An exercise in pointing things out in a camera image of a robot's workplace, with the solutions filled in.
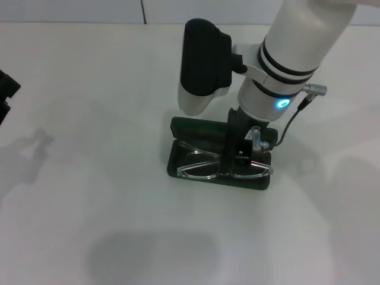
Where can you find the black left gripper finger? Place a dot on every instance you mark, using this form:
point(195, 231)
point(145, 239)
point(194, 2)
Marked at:
point(3, 111)
point(9, 84)

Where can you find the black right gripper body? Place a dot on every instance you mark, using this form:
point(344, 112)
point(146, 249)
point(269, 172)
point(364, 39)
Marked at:
point(234, 130)

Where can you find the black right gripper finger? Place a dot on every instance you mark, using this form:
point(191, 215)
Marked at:
point(228, 164)
point(244, 160)

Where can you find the green glasses case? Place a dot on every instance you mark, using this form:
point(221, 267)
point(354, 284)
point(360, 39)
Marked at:
point(202, 130)

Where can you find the clear white glasses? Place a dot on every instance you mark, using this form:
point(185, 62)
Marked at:
point(196, 172)

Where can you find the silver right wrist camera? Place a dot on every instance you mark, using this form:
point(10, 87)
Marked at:
point(205, 65)

